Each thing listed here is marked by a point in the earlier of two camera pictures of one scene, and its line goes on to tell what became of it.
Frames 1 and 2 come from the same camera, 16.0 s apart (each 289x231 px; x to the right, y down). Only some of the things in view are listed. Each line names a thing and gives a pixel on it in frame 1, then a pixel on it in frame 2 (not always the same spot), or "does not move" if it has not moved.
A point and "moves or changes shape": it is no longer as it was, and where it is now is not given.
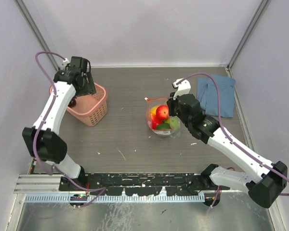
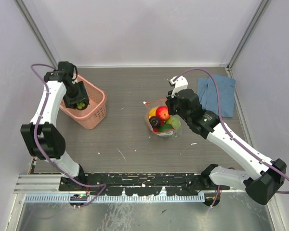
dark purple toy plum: [72, 103] moves or changes shape
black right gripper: [171, 103] does not move
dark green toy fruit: [164, 126] does not move
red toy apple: [163, 112] does not move
